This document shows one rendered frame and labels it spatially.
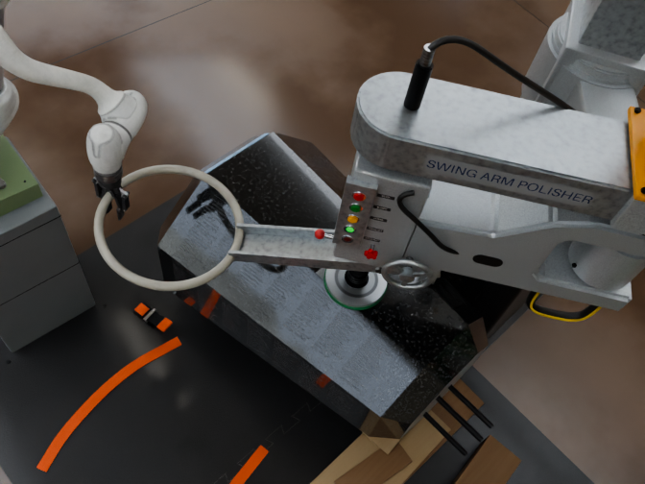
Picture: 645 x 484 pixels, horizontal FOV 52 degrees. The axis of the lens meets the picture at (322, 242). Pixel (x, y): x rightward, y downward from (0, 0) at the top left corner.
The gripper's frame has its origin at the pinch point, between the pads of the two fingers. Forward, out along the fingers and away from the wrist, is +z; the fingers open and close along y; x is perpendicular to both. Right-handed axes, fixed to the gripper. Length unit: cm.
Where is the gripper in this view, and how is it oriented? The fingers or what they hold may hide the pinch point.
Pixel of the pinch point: (114, 208)
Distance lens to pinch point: 243.2
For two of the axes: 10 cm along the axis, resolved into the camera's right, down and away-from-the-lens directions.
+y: 8.8, 4.6, -1.0
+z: -1.7, 5.1, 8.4
